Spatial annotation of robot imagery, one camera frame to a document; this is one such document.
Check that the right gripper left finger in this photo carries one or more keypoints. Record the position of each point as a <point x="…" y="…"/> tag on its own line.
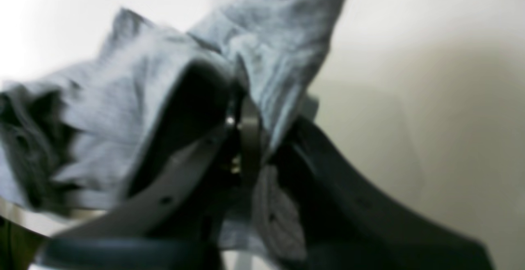
<point x="174" y="223"/>

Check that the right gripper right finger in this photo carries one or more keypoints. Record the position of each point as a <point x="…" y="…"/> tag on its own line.
<point x="350" y="224"/>

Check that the grey t-shirt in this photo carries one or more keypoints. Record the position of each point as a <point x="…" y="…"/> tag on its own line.
<point x="72" y="138"/>

